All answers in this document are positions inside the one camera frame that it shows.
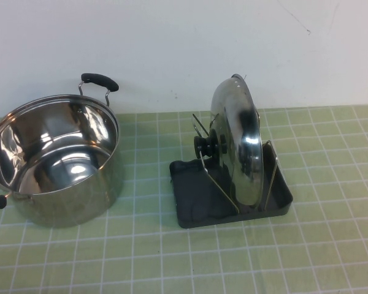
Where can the stainless steel pot lid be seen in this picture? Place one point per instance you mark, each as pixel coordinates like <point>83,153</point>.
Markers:
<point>248,153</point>

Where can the stainless steel cooking pot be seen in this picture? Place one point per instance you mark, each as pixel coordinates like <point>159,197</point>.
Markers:
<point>95,196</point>

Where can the green checkered table mat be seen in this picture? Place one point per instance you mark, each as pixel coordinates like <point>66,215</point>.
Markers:
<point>294,260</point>

